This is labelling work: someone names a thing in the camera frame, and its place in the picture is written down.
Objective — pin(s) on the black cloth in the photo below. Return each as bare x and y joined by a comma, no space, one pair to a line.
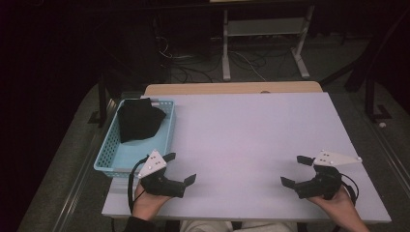
138,121

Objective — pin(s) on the grey metal stand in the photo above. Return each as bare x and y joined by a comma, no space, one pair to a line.
264,27

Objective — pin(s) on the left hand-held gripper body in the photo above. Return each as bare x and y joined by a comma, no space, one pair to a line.
154,162

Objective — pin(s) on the light blue plastic basket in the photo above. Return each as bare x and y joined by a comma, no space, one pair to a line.
135,156

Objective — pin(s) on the dark metal stand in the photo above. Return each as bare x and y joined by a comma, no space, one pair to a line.
102,103
370,96

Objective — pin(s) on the small white round object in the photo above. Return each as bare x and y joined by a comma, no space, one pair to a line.
382,125

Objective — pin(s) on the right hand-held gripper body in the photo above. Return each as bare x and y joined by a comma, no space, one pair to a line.
324,183

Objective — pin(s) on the person's right hand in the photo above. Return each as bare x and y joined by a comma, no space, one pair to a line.
338,204

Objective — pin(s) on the person's left hand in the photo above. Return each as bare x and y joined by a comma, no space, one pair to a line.
146,204

